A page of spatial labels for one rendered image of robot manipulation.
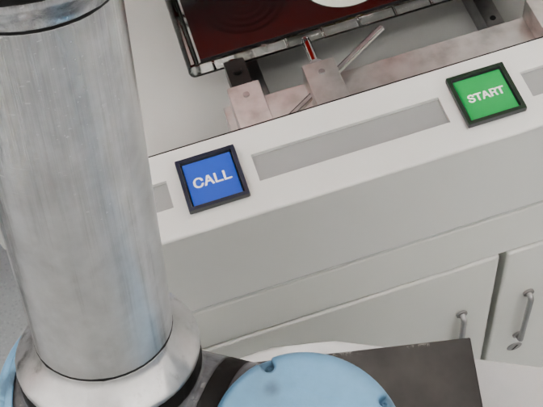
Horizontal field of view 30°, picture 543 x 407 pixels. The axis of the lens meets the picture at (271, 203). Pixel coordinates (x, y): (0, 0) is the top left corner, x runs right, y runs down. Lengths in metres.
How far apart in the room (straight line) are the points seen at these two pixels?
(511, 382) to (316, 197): 0.25
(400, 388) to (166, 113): 0.44
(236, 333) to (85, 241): 0.56
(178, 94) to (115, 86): 0.66
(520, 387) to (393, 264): 0.19
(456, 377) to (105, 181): 0.44
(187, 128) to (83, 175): 0.62
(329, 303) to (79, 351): 0.53
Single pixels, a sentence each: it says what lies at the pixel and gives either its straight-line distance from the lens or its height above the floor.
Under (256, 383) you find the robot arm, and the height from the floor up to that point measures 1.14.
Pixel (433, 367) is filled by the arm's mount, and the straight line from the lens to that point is 0.87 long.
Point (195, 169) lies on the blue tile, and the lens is 0.91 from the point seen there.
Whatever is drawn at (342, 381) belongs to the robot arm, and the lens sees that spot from 0.62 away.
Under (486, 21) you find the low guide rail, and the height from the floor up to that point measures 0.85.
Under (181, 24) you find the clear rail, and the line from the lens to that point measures 1.11.
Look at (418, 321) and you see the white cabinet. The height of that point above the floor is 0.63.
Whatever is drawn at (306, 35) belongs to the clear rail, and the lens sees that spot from 1.07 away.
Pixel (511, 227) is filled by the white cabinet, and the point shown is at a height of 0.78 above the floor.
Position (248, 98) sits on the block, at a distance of 1.02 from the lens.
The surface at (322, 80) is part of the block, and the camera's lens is 1.03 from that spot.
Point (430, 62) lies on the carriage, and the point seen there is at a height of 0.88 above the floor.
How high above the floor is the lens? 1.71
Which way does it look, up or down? 58 degrees down
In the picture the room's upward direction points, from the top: 11 degrees counter-clockwise
